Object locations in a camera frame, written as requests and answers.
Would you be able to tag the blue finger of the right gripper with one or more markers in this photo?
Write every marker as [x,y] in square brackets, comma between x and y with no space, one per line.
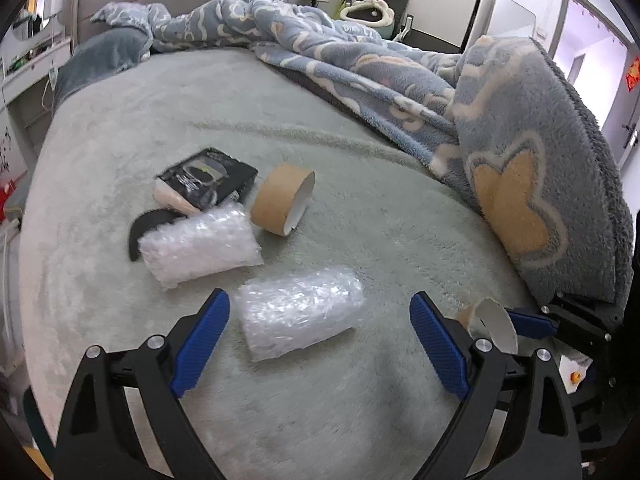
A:
[532,325]

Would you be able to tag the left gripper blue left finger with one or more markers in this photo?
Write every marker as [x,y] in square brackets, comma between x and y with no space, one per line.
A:
[194,338]

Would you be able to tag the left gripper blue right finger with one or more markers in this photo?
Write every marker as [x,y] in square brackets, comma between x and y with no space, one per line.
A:
[444,342]

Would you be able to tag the grey green bed sheet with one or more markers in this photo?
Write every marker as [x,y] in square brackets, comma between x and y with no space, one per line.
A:
[365,404]

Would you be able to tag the black curved rubber piece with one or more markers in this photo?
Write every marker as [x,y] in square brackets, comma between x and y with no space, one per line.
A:
[146,222]

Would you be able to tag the tall cardboard tape core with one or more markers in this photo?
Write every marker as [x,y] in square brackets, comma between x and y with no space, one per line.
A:
[282,199]

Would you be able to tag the black foil packet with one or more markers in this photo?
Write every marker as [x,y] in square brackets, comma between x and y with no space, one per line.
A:
[203,180]

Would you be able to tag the blue patterned fleece blanket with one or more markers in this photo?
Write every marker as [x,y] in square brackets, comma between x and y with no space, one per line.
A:
[498,123]

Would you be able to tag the red box on floor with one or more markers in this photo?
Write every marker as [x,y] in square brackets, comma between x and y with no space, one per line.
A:
[6,191]

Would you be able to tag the blue grey pillow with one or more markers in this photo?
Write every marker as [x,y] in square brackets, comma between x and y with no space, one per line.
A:
[100,57]

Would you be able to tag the white dressing table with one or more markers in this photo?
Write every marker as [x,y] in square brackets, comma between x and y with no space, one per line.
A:
[26,109]

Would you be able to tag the cream cat bed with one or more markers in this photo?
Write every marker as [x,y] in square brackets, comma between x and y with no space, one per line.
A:
[372,13]

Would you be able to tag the round vanity mirror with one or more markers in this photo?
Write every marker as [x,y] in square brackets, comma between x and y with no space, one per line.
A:
[30,20]

